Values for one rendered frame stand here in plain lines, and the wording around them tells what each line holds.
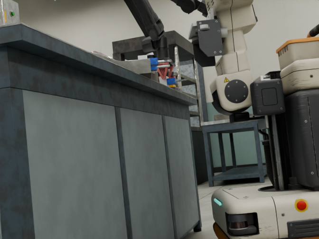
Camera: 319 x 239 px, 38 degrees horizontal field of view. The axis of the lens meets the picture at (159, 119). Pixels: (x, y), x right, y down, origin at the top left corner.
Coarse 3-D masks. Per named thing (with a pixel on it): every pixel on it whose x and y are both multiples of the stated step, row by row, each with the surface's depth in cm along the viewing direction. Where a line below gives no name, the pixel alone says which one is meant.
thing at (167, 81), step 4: (160, 80) 223; (164, 80) 222; (168, 80) 222; (172, 80) 222; (176, 80) 223; (180, 80) 222; (184, 80) 222; (164, 84) 222; (168, 84) 223; (172, 84) 225
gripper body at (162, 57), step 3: (165, 48) 223; (168, 48) 226; (159, 51) 223; (162, 51) 223; (165, 51) 223; (168, 51) 224; (159, 54) 223; (162, 54) 223; (165, 54) 223; (168, 54) 224; (159, 57) 223; (162, 57) 222; (165, 57) 220; (168, 57) 221; (171, 60) 227
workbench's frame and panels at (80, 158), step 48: (0, 48) 101; (48, 48) 108; (0, 96) 100; (48, 96) 116; (96, 96) 146; (144, 96) 198; (0, 144) 100; (48, 144) 113; (96, 144) 142; (144, 144) 190; (192, 144) 286; (0, 192) 99; (48, 192) 111; (96, 192) 138; (144, 192) 183; (192, 192) 270
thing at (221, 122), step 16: (208, 128) 579; (224, 128) 573; (240, 128) 566; (256, 128) 561; (208, 144) 580; (256, 144) 560; (208, 160) 578; (224, 160) 663; (208, 176) 577; (224, 176) 574; (240, 176) 566; (256, 176) 560
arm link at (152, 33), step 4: (152, 32) 218; (156, 32) 219; (164, 32) 226; (152, 36) 220; (156, 36) 219; (160, 36) 222; (144, 40) 226; (148, 40) 226; (152, 40) 222; (144, 44) 228; (148, 44) 226; (152, 44) 226; (144, 48) 228; (148, 48) 227; (152, 48) 226; (148, 52) 230
